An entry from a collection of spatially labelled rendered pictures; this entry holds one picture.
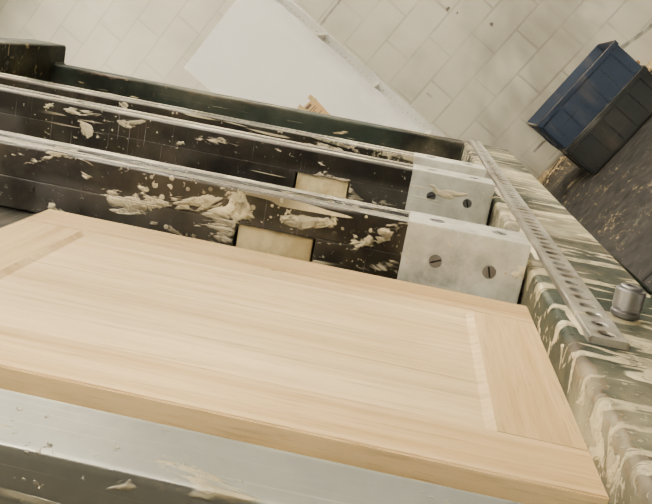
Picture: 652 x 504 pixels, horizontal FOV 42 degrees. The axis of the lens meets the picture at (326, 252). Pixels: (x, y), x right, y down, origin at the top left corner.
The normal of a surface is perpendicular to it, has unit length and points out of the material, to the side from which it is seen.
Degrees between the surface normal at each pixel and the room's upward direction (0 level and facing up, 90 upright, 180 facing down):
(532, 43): 90
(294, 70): 90
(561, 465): 60
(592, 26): 90
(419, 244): 90
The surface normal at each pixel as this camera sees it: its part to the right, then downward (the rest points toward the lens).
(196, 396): 0.18, -0.96
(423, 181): -0.11, 0.22
